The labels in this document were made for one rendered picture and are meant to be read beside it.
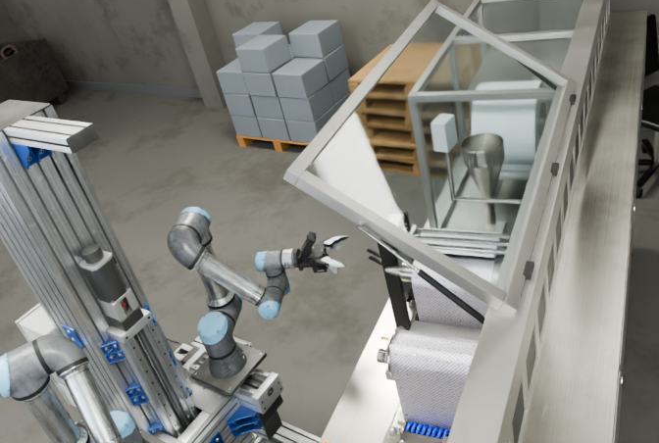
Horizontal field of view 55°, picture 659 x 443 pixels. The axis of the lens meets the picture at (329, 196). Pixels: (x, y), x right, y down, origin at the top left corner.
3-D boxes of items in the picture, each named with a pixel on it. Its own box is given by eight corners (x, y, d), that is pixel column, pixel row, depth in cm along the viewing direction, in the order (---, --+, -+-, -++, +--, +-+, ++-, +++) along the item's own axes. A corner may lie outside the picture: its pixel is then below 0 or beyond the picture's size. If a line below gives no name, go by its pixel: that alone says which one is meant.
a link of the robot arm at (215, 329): (202, 359, 245) (190, 333, 238) (212, 333, 256) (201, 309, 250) (230, 357, 243) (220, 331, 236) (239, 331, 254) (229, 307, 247)
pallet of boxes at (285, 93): (362, 122, 609) (339, 19, 557) (323, 157, 565) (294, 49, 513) (280, 115, 668) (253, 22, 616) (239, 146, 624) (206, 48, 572)
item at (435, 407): (405, 419, 188) (394, 377, 179) (483, 437, 178) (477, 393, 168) (404, 421, 188) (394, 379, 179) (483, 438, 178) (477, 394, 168)
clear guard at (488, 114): (434, 8, 211) (435, 7, 210) (566, 84, 208) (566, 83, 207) (299, 174, 134) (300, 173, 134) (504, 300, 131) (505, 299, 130)
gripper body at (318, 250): (330, 257, 239) (300, 260, 242) (326, 241, 234) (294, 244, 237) (329, 272, 234) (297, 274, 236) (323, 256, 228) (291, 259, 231)
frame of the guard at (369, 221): (424, 14, 218) (433, -5, 213) (563, 96, 214) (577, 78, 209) (272, 196, 135) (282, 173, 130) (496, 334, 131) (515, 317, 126)
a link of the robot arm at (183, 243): (166, 238, 216) (284, 310, 226) (177, 220, 225) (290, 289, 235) (152, 259, 222) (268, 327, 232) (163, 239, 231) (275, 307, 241)
